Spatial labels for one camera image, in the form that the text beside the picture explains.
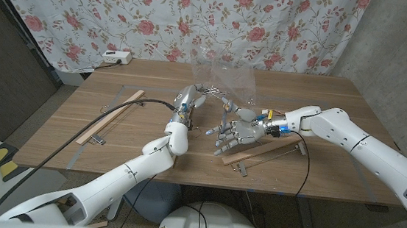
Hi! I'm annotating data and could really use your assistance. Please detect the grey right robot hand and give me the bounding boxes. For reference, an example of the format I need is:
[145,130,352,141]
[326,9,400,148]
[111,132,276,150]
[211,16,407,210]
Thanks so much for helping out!
[203,104,269,160]

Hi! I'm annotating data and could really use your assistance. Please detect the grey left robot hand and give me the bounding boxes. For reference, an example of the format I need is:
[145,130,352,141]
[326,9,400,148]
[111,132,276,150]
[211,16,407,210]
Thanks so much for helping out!
[171,80,217,118]

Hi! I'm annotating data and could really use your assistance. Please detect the grey orange handled scissors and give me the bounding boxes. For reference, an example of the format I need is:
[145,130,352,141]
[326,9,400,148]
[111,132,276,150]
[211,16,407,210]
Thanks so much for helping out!
[217,95,243,136]

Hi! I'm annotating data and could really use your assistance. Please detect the transparent cling film sheet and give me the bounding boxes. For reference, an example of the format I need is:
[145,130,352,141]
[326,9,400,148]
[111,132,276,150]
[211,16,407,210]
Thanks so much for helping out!
[185,45,262,107]

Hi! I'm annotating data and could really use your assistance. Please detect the wooden clip hanger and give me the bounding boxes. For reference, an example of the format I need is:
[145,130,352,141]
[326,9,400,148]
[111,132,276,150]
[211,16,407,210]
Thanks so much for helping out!
[74,84,147,151]
[163,103,205,171]
[219,128,308,183]

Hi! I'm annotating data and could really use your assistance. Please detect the white power strip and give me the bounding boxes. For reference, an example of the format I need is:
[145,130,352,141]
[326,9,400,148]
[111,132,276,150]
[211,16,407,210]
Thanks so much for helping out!
[101,49,133,66]

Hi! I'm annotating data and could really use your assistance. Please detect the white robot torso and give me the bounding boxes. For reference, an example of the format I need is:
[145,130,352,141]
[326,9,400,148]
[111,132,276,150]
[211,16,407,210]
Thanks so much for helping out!
[156,197,265,228]

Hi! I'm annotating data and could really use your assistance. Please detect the floral rose print curtain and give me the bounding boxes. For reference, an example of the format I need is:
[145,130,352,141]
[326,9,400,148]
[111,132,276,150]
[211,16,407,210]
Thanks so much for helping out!
[0,0,373,99]

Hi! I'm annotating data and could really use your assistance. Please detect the grey table leg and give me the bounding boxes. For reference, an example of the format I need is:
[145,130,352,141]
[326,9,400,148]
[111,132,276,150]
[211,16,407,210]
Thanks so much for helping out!
[293,196,319,228]

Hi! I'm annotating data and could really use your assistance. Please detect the grey blue bin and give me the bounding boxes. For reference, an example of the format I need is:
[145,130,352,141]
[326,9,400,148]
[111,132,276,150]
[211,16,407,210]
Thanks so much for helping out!
[119,178,184,227]

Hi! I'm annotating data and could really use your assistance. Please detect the white table leg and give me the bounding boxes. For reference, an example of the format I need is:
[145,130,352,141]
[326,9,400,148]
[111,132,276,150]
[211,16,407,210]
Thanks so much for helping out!
[106,193,126,223]

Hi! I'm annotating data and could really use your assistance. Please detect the small wooden strip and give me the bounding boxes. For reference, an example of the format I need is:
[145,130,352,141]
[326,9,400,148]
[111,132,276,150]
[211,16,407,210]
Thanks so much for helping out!
[84,219,109,228]

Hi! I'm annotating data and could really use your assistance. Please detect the dark perforated partition panel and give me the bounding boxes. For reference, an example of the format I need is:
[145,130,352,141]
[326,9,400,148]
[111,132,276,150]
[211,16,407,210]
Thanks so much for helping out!
[0,0,68,161]

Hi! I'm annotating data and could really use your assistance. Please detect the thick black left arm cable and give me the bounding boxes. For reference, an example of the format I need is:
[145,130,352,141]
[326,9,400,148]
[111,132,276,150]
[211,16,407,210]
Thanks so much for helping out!
[0,85,178,228]

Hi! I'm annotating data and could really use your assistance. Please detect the black power strip cable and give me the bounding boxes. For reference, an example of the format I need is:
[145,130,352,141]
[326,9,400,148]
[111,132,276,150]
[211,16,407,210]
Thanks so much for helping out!
[91,57,123,74]

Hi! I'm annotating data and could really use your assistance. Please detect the black torso cable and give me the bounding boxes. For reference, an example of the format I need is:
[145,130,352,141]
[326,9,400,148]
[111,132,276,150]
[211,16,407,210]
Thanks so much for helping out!
[183,199,212,228]

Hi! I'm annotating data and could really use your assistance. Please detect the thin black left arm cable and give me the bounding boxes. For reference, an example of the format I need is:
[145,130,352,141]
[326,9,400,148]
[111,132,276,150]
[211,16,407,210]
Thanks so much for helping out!
[107,170,158,228]

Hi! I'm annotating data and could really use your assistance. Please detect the black partition frame post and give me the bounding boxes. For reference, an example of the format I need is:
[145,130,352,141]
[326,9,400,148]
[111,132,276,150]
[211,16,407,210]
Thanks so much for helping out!
[0,0,71,88]

